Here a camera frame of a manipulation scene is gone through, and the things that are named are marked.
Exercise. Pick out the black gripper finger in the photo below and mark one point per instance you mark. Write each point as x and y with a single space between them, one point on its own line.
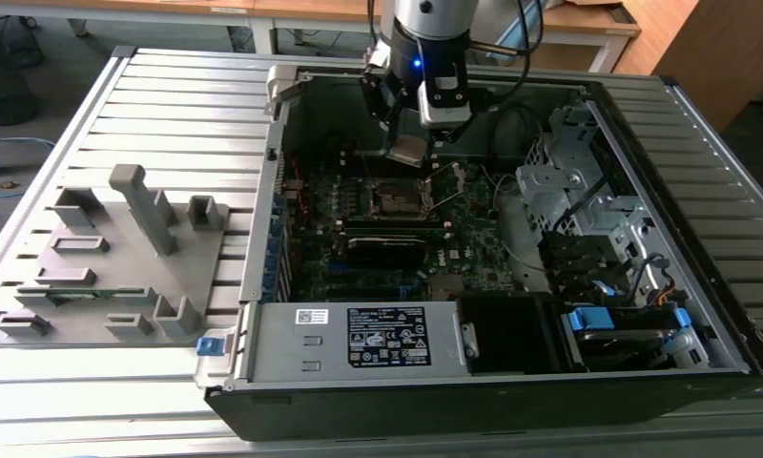
450 135
376 95

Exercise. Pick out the silver CPU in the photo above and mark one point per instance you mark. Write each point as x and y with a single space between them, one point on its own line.
406 150

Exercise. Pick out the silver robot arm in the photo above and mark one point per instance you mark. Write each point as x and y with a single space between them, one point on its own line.
429 19

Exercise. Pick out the CPU socket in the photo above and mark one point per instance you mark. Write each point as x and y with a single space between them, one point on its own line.
394 198

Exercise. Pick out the silver metal drive cage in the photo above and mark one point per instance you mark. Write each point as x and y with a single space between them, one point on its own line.
541 181

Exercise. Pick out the green RAM stick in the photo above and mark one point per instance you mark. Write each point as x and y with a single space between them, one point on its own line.
394 224
78 296

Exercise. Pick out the green motherboard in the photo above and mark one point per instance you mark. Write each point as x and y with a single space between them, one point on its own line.
477 248

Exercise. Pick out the black graphics card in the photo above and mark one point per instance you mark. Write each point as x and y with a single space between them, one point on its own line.
385 255

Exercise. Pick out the brown chipset heatsink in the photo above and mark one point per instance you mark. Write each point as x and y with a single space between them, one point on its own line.
446 286

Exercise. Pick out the black plastic bay block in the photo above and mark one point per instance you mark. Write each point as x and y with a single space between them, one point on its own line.
573 257

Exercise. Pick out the wooden cabinet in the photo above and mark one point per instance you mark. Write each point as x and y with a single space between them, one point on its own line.
706 47

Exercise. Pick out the blue disk carrier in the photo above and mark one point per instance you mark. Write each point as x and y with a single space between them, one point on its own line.
587 318

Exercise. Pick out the grey power supply unit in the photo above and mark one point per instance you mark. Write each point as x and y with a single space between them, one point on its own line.
330 343

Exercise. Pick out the grey parts rack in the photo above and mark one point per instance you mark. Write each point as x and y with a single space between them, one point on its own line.
133 267

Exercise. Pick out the blue plastic clip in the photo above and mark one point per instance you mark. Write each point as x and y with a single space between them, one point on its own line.
682 318

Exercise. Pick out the black waste bin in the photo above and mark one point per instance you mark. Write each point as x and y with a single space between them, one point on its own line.
9 107

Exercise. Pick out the black PC case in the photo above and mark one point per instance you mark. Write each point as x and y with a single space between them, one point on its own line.
420 410

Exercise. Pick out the blue case latch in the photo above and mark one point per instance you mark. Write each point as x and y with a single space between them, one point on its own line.
208 347

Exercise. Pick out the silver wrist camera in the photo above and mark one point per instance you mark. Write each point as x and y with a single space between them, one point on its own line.
445 112

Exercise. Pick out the wooden desk white frame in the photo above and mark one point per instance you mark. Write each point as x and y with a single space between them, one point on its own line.
585 24
133 6

